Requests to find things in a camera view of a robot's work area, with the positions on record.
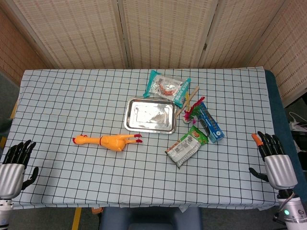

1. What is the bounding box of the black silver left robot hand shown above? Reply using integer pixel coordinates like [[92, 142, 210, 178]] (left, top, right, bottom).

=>
[[0, 139, 39, 199]]

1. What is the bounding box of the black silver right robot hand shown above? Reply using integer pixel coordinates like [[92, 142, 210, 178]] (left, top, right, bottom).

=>
[[248, 131, 298, 191]]

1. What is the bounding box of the orange rubber chicken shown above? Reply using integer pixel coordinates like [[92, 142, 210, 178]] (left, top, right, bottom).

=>
[[72, 133, 143, 152]]

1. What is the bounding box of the stainless steel tray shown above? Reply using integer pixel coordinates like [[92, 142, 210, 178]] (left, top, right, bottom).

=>
[[124, 97, 178, 135]]

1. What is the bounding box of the blue padded table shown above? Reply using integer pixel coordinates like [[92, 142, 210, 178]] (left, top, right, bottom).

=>
[[264, 69, 307, 183]]

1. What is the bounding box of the blue cookie box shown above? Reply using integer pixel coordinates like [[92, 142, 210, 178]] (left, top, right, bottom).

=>
[[196, 102, 225, 144]]

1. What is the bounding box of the grid pattern tablecloth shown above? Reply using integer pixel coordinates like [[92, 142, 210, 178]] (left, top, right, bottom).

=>
[[0, 69, 280, 210]]

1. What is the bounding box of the green snack bag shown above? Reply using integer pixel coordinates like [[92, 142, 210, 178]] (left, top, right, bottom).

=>
[[165, 125, 209, 168]]

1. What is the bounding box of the colourful feather shuttlecock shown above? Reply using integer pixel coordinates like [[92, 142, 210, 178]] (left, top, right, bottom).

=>
[[181, 96, 206, 125]]

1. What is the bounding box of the wooden stick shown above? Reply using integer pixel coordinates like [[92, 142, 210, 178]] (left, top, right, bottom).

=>
[[175, 85, 200, 118]]

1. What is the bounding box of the blue chair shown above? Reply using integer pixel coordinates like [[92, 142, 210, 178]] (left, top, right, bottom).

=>
[[99, 206, 202, 230]]

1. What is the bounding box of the teal snack bag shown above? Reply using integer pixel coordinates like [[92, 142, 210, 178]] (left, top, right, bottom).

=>
[[143, 69, 192, 108]]

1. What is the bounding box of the woven folding screen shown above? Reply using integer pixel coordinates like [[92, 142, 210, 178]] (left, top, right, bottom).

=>
[[0, 0, 307, 107]]

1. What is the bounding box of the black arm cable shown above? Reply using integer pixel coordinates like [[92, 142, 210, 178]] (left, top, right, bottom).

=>
[[272, 212, 287, 225]]

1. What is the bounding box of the white cable bundle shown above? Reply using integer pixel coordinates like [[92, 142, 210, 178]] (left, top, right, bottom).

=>
[[286, 110, 307, 132]]

